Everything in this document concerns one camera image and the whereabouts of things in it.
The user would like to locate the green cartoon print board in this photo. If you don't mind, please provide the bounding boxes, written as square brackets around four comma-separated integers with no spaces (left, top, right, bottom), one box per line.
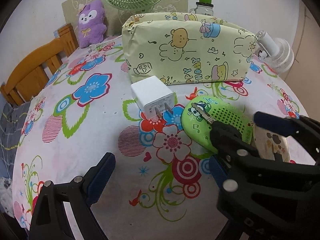
[62,0,189,34]

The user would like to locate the beige door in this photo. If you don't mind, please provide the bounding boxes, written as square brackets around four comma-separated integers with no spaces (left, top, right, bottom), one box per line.
[287,0,320,85]

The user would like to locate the wooden bed headboard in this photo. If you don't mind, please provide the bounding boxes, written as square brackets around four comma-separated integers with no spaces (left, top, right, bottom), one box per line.
[0,23,80,105]

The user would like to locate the cartoon print storage box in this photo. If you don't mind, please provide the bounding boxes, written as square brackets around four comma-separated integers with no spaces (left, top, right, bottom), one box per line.
[121,12,259,85]

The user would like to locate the black head metal key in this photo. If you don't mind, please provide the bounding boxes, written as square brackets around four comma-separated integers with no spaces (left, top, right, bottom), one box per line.
[191,102,215,125]

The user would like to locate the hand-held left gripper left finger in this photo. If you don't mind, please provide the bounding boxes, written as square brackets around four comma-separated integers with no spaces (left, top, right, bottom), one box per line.
[29,152,116,240]

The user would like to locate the green perforated case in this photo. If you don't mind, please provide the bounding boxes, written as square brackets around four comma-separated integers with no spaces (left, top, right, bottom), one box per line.
[181,95,255,154]

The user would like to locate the purple plush toy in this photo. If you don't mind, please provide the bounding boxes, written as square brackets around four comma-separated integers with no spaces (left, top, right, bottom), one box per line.
[77,0,108,48]

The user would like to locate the white printed cloth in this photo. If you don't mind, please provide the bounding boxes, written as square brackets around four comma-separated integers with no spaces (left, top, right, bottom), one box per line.
[0,177,14,218]

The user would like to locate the grey plaid pillow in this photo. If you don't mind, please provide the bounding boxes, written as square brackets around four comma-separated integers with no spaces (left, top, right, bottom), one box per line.
[0,97,32,178]

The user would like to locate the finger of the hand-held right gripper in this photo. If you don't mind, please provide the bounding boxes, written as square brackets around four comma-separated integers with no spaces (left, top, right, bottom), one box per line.
[209,122,320,221]
[254,111,320,164]

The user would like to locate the floral printed tablecloth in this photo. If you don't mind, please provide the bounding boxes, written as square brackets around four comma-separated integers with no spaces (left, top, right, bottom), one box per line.
[11,34,320,240]

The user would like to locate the white standing fan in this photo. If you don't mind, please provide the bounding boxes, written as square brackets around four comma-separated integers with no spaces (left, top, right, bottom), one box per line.
[255,30,295,74]

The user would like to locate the round cream compact mirror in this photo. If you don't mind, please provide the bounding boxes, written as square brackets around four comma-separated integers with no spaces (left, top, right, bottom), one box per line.
[251,126,292,164]

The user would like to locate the white charger adapter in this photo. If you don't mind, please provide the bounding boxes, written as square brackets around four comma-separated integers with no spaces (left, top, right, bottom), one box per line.
[130,76,175,120]

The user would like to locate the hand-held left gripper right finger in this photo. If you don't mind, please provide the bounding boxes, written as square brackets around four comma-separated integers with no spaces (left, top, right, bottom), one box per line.
[209,156,230,188]

